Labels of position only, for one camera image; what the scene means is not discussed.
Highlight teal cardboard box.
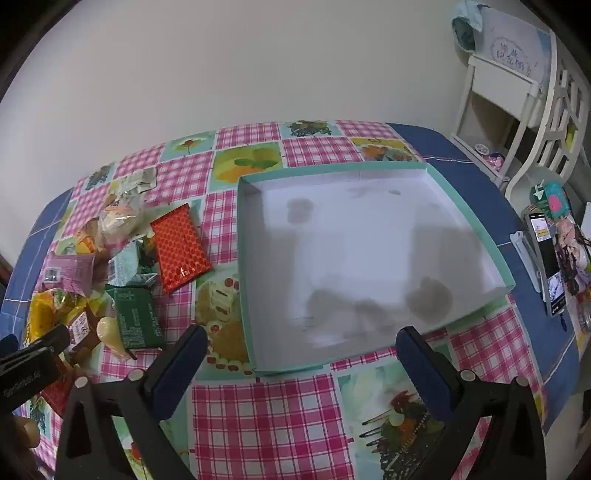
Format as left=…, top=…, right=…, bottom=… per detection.
left=236, top=161, right=516, bottom=376

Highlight clear wrapped round pastry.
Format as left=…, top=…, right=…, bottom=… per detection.
left=99, top=191, right=153, bottom=243

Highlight small red snack packet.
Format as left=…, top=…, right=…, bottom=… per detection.
left=39, top=364, right=88, bottom=418

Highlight pale paper poster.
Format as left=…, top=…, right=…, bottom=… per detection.
left=480, top=4, right=552, bottom=86

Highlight black smartphone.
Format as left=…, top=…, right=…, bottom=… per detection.
left=524, top=208, right=566, bottom=319

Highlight blue plaid cloth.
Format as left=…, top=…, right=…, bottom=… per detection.
left=0, top=122, right=583, bottom=435

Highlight silver green snack packet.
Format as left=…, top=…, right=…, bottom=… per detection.
left=108, top=167, right=158, bottom=197

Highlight teal hanging cloth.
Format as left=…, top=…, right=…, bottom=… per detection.
left=451, top=0, right=485, bottom=51

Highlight pink checkered fruit tablecloth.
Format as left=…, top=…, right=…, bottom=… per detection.
left=25, top=120, right=550, bottom=480

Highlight teal pink card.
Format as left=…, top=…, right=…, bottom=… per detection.
left=531, top=181, right=570, bottom=217

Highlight red brown picture snack packet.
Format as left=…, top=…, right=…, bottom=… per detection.
left=67, top=309, right=105, bottom=356

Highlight light green snack packet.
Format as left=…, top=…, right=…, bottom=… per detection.
left=108, top=240, right=160, bottom=289

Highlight pink snack packet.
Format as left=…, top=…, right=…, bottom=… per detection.
left=44, top=253, right=96, bottom=296

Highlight person's left hand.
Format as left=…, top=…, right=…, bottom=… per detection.
left=9, top=415, right=42, bottom=450

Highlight white ornate chair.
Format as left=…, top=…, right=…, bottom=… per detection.
left=503, top=46, right=591, bottom=199

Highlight red dotted snack packet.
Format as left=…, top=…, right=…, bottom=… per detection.
left=150, top=203, right=214, bottom=295

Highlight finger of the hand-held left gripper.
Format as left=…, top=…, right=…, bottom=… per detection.
left=0, top=324, right=70, bottom=416

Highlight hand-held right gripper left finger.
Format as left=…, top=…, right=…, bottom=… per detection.
left=54, top=324, right=208, bottom=480

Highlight white phone stand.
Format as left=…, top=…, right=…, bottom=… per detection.
left=509, top=231, right=543, bottom=294

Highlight yellow cake packet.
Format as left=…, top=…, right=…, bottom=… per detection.
left=25, top=288, right=88, bottom=344

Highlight cream wrapped pastry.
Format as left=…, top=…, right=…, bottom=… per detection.
left=96, top=316, right=137, bottom=361

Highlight dark green snack packet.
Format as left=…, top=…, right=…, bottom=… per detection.
left=105, top=284, right=167, bottom=350

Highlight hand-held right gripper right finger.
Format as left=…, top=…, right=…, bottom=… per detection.
left=394, top=325, right=548, bottom=480

